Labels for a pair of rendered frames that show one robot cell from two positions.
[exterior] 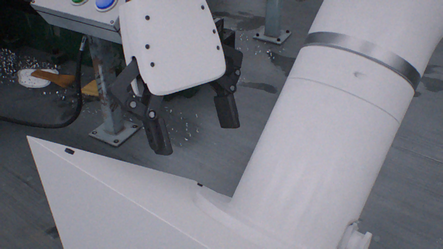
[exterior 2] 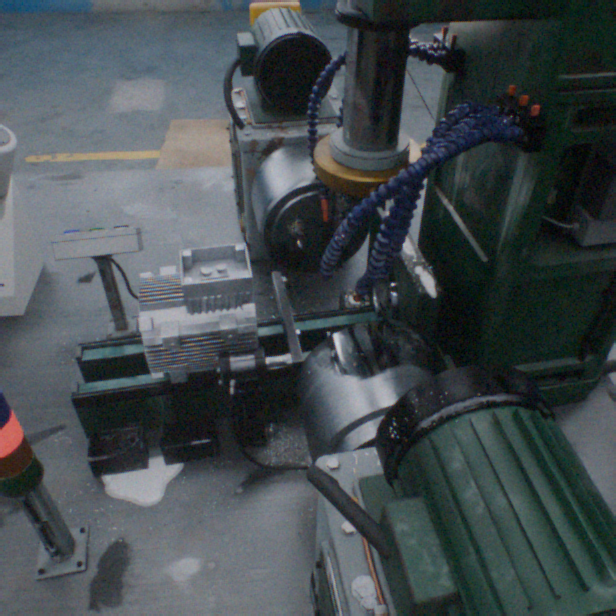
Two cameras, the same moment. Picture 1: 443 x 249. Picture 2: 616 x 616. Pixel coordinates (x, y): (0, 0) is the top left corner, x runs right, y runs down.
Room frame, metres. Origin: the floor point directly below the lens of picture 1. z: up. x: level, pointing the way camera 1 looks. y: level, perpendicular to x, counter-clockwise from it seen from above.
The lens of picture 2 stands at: (1.71, -0.14, 1.80)
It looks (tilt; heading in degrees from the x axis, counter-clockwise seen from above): 41 degrees down; 137
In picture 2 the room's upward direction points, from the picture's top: 1 degrees clockwise
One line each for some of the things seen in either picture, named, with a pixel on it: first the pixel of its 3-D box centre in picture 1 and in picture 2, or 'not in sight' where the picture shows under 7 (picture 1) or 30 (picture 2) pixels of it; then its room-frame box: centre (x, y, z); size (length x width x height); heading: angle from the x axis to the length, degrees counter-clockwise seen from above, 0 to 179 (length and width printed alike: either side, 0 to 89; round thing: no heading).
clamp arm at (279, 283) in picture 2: not in sight; (285, 318); (1.06, 0.37, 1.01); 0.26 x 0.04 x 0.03; 150
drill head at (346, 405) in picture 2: not in sight; (388, 430); (1.37, 0.31, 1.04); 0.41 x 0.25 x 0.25; 150
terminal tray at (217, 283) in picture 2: not in sight; (216, 278); (0.97, 0.28, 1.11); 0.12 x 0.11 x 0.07; 60
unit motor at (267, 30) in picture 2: not in sight; (272, 101); (0.52, 0.77, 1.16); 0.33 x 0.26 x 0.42; 150
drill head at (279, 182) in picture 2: not in sight; (304, 196); (0.78, 0.65, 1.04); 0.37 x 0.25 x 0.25; 150
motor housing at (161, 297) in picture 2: not in sight; (200, 319); (0.95, 0.25, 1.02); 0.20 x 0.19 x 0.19; 60
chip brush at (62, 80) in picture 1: (69, 81); not in sight; (0.83, 0.33, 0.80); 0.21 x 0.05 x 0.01; 66
